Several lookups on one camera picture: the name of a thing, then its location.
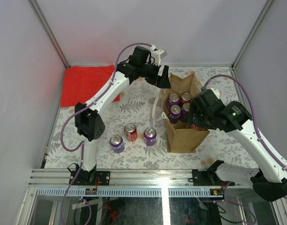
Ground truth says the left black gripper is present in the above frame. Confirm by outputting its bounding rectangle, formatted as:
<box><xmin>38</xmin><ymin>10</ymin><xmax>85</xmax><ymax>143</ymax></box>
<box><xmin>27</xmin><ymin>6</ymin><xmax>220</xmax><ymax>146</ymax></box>
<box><xmin>137</xmin><ymin>59</ymin><xmax>169</xmax><ymax>87</ymax></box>

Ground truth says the purple fanta can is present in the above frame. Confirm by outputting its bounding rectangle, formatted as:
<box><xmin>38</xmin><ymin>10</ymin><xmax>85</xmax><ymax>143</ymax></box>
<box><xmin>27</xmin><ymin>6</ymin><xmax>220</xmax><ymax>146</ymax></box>
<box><xmin>143</xmin><ymin>127</ymin><xmax>157</xmax><ymax>146</ymax></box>
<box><xmin>180</xmin><ymin>103</ymin><xmax>190</xmax><ymax>122</ymax></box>
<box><xmin>169</xmin><ymin>105</ymin><xmax>181</xmax><ymax>124</ymax></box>
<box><xmin>110</xmin><ymin>135</ymin><xmax>125</xmax><ymax>153</ymax></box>
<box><xmin>167</xmin><ymin>93</ymin><xmax>180</xmax><ymax>111</ymax></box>

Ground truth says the red coke can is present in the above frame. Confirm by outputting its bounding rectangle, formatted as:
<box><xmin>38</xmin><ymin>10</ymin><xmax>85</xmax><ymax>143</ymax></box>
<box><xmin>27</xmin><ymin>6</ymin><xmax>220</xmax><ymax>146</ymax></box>
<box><xmin>124</xmin><ymin>123</ymin><xmax>137</xmax><ymax>142</ymax></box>
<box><xmin>180</xmin><ymin>92</ymin><xmax>192</xmax><ymax>105</ymax></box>
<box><xmin>189</xmin><ymin>124</ymin><xmax>207</xmax><ymax>131</ymax></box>

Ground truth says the brown jute canvas bag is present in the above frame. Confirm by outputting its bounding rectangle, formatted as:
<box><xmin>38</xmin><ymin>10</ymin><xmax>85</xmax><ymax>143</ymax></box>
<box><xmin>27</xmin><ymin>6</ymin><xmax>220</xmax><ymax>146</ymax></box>
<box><xmin>152</xmin><ymin>71</ymin><xmax>209</xmax><ymax>154</ymax></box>

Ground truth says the red coke can front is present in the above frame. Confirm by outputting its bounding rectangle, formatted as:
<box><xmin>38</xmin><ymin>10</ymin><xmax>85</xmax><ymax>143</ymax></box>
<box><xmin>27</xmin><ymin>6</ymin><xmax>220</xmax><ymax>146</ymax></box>
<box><xmin>124</xmin><ymin>123</ymin><xmax>137</xmax><ymax>142</ymax></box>

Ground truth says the purple fanta can front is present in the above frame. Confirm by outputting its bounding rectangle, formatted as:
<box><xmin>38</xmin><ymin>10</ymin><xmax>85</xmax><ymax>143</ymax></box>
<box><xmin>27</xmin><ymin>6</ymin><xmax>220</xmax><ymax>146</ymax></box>
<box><xmin>110</xmin><ymin>135</ymin><xmax>125</xmax><ymax>153</ymax></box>

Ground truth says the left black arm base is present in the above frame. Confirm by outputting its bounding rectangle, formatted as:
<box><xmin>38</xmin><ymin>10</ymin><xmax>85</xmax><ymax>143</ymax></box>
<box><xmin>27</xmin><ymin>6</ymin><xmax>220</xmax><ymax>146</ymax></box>
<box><xmin>67</xmin><ymin>163</ymin><xmax>111</xmax><ymax>187</ymax></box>

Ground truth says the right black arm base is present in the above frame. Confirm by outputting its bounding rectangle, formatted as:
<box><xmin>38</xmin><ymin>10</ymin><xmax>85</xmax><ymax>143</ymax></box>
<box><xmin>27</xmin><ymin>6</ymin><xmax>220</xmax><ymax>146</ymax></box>
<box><xmin>188</xmin><ymin>160</ymin><xmax>229</xmax><ymax>186</ymax></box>

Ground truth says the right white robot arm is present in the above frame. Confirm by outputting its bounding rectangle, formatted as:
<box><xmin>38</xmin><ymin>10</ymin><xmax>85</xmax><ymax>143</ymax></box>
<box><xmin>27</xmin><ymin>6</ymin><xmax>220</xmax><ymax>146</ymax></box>
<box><xmin>188</xmin><ymin>89</ymin><xmax>287</xmax><ymax>202</ymax></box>

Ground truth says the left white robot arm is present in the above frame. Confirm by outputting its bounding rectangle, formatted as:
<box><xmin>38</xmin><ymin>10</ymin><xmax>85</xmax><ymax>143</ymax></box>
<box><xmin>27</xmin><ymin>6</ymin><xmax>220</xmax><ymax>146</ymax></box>
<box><xmin>75</xmin><ymin>45</ymin><xmax>171</xmax><ymax>185</ymax></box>

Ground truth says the floral patterned tablecloth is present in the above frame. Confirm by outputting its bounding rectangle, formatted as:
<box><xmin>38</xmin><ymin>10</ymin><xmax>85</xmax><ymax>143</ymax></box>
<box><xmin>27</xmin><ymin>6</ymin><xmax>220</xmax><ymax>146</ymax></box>
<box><xmin>43</xmin><ymin>67</ymin><xmax>257</xmax><ymax>169</ymax></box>

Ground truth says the red folded cloth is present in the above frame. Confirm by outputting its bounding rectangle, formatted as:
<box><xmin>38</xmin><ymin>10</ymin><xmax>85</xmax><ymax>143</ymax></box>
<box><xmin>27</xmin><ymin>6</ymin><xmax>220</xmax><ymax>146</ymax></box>
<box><xmin>60</xmin><ymin>65</ymin><xmax>114</xmax><ymax>107</ymax></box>

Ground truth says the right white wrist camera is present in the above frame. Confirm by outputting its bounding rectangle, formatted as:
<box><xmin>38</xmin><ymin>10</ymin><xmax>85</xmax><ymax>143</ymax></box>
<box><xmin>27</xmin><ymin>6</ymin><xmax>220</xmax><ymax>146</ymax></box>
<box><xmin>209</xmin><ymin>87</ymin><xmax>220</xmax><ymax>98</ymax></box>

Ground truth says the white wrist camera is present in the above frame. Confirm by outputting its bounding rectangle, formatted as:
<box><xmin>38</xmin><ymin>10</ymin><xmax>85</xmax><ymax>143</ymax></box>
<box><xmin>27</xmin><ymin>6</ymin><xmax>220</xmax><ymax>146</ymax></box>
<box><xmin>209</xmin><ymin>87</ymin><xmax>220</xmax><ymax>98</ymax></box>
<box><xmin>150</xmin><ymin>45</ymin><xmax>167</xmax><ymax>66</ymax></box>

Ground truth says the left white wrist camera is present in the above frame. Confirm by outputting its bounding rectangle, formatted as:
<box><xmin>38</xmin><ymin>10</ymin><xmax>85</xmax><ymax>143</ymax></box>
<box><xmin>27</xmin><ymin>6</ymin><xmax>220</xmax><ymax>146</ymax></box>
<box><xmin>150</xmin><ymin>45</ymin><xmax>167</xmax><ymax>66</ymax></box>

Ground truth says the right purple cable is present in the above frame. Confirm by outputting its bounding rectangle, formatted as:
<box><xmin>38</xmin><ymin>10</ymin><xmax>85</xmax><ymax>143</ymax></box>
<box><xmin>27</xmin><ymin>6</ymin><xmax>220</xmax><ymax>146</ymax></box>
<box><xmin>201</xmin><ymin>74</ymin><xmax>287</xmax><ymax>223</ymax></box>

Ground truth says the purple cable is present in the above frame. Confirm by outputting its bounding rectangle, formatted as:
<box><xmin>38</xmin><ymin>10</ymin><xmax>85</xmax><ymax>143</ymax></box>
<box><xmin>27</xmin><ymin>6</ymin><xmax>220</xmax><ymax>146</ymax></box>
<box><xmin>60</xmin><ymin>42</ymin><xmax>155</xmax><ymax>225</ymax></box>
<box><xmin>201</xmin><ymin>74</ymin><xmax>287</xmax><ymax>223</ymax></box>

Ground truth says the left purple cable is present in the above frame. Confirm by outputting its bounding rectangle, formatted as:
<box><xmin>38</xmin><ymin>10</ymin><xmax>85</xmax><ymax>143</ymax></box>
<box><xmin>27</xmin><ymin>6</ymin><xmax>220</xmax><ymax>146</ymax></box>
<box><xmin>60</xmin><ymin>42</ymin><xmax>155</xmax><ymax>225</ymax></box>

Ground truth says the aluminium front rail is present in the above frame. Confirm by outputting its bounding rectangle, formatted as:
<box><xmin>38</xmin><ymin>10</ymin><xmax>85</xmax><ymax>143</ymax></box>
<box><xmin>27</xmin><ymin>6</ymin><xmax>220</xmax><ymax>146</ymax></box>
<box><xmin>28</xmin><ymin>168</ymin><xmax>281</xmax><ymax>188</ymax></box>

